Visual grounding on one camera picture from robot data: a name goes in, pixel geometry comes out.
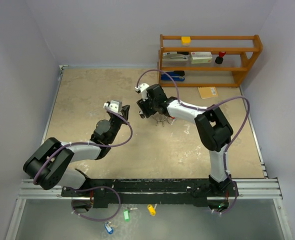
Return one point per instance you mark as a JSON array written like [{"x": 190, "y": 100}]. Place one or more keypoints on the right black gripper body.
[{"x": 148, "y": 106}]

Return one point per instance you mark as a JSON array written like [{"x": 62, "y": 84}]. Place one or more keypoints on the yellow tape measure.
[{"x": 185, "y": 40}]

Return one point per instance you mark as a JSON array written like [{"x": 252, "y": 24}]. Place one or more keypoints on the blue black stapler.
[{"x": 177, "y": 76}]

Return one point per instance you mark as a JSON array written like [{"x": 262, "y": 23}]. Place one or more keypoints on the red black stamp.
[{"x": 220, "y": 58}]

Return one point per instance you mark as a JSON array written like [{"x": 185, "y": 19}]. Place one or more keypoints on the bunch of silver keys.
[{"x": 169, "y": 122}]

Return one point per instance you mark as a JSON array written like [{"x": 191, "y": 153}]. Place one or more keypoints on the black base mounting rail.
[{"x": 199, "y": 192}]

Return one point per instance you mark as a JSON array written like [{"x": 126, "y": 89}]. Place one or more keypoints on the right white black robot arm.
[{"x": 213, "y": 128}]

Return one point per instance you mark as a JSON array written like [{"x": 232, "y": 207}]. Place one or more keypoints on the white green box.
[{"x": 200, "y": 57}]

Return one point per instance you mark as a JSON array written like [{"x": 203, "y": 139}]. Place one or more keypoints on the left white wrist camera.
[{"x": 113, "y": 106}]

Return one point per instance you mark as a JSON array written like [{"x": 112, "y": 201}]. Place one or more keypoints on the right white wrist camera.
[{"x": 142, "y": 89}]

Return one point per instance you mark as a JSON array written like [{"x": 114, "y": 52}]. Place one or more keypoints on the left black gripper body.
[{"x": 116, "y": 123}]

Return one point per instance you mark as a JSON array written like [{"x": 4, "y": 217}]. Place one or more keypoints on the grey black stapler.
[{"x": 176, "y": 56}]

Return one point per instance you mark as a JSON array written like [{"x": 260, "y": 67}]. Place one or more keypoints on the blue tag key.
[{"x": 110, "y": 227}]

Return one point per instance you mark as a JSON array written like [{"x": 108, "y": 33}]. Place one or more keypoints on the green tag key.
[{"x": 126, "y": 213}]

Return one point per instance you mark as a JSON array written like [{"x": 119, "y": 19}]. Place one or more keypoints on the yellow tag key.
[{"x": 152, "y": 209}]

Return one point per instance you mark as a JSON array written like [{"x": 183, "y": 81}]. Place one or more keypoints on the wooden shelf rack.
[{"x": 241, "y": 54}]

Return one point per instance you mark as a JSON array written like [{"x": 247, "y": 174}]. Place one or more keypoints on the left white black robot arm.
[{"x": 48, "y": 165}]

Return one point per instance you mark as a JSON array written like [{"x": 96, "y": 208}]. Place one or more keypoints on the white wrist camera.
[
  {"x": 113, "y": 106},
  {"x": 142, "y": 89}
]

